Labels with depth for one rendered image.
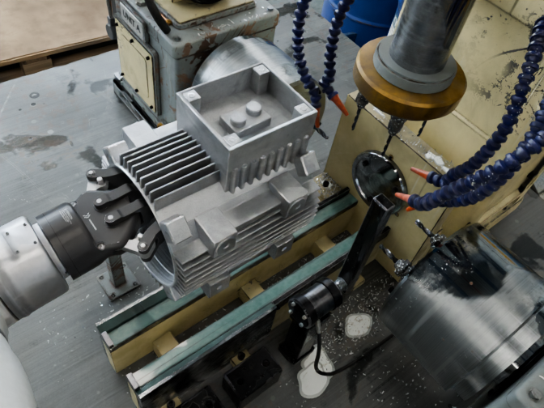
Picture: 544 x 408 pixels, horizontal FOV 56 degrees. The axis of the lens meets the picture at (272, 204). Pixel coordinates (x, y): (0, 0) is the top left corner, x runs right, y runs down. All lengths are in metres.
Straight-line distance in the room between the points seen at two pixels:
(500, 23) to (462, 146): 0.25
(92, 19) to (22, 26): 0.35
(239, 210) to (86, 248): 0.16
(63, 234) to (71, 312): 0.63
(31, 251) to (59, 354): 0.61
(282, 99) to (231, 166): 0.12
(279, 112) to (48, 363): 0.72
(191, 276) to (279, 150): 0.17
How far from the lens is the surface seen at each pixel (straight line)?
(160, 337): 1.06
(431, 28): 0.79
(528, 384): 0.82
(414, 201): 0.82
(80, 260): 0.54
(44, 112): 1.54
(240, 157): 0.54
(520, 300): 0.88
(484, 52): 1.03
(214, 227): 0.54
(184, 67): 1.17
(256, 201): 0.58
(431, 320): 0.87
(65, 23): 3.05
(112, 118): 1.50
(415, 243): 1.14
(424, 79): 0.82
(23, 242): 0.54
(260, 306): 1.01
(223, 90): 0.61
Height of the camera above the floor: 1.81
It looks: 51 degrees down
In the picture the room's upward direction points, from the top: 12 degrees clockwise
